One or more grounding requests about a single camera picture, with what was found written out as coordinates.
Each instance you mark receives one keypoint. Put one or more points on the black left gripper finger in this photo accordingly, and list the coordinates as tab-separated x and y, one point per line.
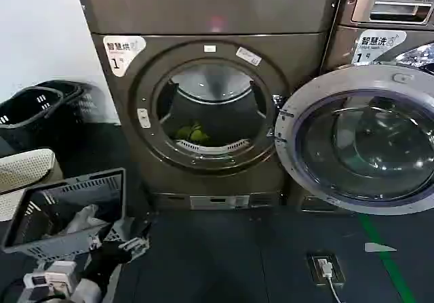
139	233
137	246

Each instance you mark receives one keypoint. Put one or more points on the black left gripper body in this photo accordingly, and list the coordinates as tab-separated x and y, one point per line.
106	259

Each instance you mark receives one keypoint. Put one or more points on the white cloth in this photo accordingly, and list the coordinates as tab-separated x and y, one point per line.
84	218

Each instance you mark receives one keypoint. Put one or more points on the grey slotted laundry basket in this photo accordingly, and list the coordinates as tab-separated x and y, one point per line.
51	245

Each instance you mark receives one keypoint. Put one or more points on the green garment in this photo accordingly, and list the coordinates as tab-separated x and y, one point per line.
195	135

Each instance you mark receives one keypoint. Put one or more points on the black plastic laundry basket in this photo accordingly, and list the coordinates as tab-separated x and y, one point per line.
20	137
88	113

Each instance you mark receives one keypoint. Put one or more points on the metal floor socket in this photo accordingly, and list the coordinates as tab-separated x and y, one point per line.
313	270

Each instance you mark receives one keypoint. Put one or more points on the white number sticker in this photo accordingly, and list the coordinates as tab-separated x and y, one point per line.
376	45
122	54

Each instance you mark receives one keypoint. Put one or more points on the white plug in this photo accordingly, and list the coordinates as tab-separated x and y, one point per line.
326	267

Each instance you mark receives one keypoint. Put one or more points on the small white slanted label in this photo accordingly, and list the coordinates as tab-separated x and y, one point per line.
248	55

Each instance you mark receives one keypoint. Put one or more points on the grey front-load dryer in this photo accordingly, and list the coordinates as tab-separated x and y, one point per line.
210	11

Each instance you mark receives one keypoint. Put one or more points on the round glass dryer door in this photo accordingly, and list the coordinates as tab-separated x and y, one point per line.
356	140

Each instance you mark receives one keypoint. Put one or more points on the white floor marker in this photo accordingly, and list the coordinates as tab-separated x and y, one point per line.
378	247

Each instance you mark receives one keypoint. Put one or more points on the green floor tape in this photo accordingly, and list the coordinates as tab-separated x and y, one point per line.
390	262

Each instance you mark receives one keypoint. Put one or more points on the grey machine with drawer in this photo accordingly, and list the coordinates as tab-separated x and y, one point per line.
346	35

